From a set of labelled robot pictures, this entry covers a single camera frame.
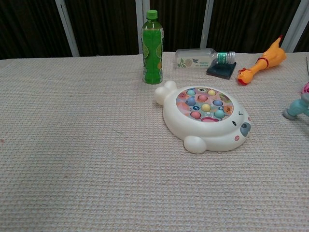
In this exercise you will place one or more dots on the blue grey toy hammer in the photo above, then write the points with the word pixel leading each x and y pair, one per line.
pixel 298 105

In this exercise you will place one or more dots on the white seal whack-a-mole toy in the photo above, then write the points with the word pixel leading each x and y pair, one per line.
pixel 193 130

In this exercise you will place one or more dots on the green drink bottle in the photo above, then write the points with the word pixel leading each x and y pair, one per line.
pixel 152 55

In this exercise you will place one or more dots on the clear empty plastic bottle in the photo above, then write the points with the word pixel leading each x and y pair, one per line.
pixel 193 59

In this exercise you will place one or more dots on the beige woven tablecloth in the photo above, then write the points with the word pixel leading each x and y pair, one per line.
pixel 84 145

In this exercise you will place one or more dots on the dark blue square pad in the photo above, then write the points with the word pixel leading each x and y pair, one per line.
pixel 220 70

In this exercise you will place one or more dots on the black pleated curtain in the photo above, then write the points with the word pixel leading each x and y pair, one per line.
pixel 108 26

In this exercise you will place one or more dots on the orange rubber chicken toy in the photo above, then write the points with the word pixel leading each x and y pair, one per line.
pixel 265 60

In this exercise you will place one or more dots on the white metal frame post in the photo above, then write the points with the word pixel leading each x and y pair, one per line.
pixel 295 26
pixel 67 26
pixel 206 24
pixel 142 14

